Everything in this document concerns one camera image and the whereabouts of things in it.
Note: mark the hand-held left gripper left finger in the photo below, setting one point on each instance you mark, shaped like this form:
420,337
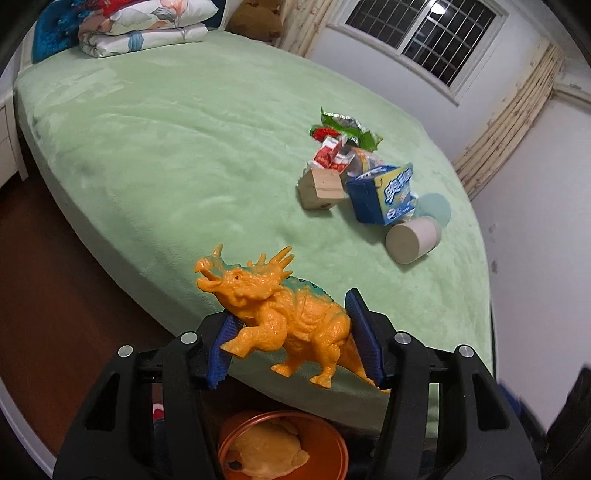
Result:
220,353

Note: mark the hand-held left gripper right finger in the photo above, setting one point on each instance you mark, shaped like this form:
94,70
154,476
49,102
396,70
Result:
367,341

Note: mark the orange dinosaur toy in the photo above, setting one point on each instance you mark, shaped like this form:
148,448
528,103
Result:
291,318

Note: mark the orange plastic basin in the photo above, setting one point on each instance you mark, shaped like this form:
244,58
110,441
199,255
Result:
328,438

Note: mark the green snack bag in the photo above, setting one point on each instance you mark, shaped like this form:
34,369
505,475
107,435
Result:
344,125

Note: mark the yellow plush toy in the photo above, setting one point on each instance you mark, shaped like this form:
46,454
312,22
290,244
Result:
265,445

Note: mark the grey cardboard cylinder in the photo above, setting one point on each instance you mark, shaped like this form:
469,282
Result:
413,240

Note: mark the blue snack box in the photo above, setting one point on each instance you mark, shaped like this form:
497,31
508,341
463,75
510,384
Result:
383,196

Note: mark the wooden block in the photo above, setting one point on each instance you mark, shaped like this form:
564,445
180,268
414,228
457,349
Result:
321,189

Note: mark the clear yellow plastic package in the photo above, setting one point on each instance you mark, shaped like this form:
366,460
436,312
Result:
364,161

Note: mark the red snack wrapper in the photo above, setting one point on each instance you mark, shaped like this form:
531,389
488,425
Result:
328,154

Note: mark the green plush bed blanket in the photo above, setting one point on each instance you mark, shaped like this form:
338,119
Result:
184,161

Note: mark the dark blurred object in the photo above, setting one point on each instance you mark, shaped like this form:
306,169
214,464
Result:
563,424

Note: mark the beige patterned curtain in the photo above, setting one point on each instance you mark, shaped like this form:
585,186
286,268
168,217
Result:
512,120
307,25

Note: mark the white nightstand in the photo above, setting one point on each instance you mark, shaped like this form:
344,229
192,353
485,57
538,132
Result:
9,143

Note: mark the barred window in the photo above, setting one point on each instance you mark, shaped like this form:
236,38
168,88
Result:
425,32

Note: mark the folded floral quilt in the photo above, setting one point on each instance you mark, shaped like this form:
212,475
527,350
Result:
152,39

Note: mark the brown plush toy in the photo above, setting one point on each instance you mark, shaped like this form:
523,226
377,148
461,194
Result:
256,18

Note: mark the navy pillow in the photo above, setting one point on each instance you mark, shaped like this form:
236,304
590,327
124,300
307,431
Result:
213,16

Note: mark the teal fuzzy cushion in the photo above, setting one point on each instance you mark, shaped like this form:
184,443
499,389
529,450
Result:
53,32

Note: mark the red cloth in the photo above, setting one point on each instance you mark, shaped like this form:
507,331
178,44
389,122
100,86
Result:
108,8

